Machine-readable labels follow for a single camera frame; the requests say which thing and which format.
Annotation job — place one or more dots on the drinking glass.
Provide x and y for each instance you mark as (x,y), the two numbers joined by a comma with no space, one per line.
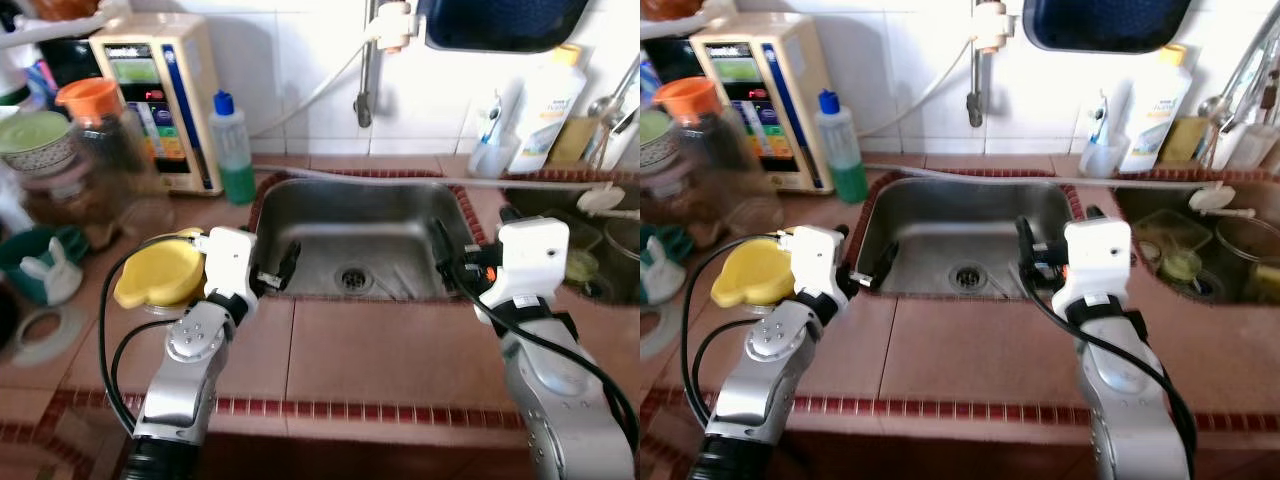
(582,267)
(1182,267)

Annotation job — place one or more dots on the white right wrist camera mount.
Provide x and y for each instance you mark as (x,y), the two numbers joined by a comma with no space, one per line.
(1095,255)
(530,255)

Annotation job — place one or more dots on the yellow plastic bowl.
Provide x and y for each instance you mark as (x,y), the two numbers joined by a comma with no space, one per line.
(755,275)
(160,275)

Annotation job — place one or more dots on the white detergent bottle yellow cap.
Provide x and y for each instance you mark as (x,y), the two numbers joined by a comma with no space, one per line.
(1158,115)
(548,115)

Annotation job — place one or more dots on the beige water ionizer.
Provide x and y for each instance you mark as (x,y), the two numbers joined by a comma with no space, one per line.
(790,70)
(180,70)

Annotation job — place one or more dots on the yellow sponge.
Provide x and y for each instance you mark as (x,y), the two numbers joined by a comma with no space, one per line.
(573,142)
(1185,142)

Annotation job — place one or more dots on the white shelf rail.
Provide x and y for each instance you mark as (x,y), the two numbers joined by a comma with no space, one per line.
(50,30)
(670,25)

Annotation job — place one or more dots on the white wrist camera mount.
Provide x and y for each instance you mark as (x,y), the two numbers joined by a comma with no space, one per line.
(1095,255)
(230,265)
(530,255)
(820,265)

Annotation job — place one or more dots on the green soap bottle blue cap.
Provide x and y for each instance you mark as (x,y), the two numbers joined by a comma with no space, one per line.
(235,180)
(845,180)

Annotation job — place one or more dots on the white thermos jug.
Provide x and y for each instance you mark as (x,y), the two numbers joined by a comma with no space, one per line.
(10,80)

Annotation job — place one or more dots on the green bunny mug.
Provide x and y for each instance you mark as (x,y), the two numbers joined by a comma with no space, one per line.
(25,255)
(662,275)

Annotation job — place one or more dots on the clear food container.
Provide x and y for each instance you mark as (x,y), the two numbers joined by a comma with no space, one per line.
(1175,230)

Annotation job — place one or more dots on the blue white tube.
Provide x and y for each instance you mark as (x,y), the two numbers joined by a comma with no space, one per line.
(1101,115)
(491,115)

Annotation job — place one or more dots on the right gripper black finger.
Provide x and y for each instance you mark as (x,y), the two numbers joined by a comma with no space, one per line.
(446,250)
(509,214)
(1028,248)
(1095,212)

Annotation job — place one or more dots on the steel sink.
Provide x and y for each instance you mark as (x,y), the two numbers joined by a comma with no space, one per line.
(360,225)
(960,225)
(610,250)
(1150,275)

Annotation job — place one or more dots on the dark blue tray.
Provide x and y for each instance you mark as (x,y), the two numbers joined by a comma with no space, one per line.
(505,22)
(1105,22)

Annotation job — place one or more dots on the steel wall faucet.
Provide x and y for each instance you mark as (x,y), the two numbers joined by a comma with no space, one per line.
(365,95)
(975,95)

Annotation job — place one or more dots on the steel ladle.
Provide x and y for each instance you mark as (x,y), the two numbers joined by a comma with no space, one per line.
(600,108)
(1212,108)

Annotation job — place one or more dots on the glass pitcher orange lid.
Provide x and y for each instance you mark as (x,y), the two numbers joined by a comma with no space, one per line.
(720,170)
(115,170)

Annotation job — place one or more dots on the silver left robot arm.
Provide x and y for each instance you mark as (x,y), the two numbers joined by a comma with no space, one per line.
(190,345)
(770,345)

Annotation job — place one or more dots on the glass jar pink lid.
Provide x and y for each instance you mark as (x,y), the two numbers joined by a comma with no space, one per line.
(75,205)
(690,205)

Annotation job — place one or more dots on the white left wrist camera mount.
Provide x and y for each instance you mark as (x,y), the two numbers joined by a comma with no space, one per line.
(230,265)
(820,265)

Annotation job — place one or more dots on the patterned bowl green lid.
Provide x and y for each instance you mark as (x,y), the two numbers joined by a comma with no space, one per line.
(655,140)
(35,140)

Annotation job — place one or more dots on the clear plastic cup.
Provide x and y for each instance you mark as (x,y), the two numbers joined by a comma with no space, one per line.
(1102,162)
(492,162)

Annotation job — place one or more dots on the steel pot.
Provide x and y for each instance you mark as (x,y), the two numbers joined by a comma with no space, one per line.
(1250,255)

